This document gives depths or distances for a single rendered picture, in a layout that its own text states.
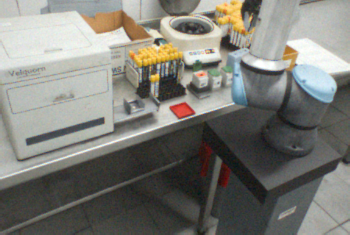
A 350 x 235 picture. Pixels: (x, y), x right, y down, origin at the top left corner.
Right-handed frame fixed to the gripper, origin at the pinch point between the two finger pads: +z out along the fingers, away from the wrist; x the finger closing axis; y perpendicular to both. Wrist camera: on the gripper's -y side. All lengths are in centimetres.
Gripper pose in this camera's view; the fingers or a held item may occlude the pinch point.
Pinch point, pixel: (248, 28)
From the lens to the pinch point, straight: 150.1
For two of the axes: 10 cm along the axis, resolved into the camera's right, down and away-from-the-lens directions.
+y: 1.4, 6.2, -7.7
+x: 9.9, -0.4, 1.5
